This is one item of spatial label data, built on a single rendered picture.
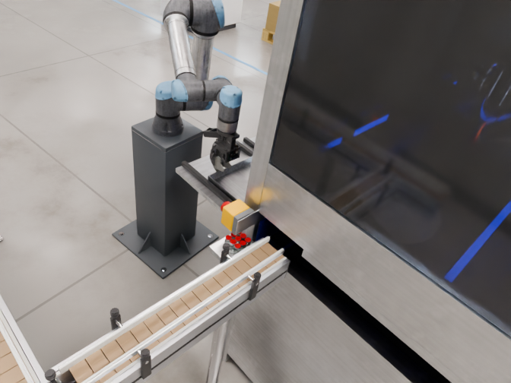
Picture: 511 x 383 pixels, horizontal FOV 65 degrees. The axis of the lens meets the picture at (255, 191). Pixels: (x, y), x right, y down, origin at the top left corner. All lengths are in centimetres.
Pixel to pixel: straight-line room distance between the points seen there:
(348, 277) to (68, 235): 187
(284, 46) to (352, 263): 58
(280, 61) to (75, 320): 168
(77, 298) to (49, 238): 48
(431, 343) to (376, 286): 18
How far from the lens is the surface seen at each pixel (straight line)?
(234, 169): 164
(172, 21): 163
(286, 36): 101
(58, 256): 253
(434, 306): 104
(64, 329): 224
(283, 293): 139
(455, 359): 111
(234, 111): 138
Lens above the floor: 188
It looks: 40 degrees down
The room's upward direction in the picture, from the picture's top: 11 degrees clockwise
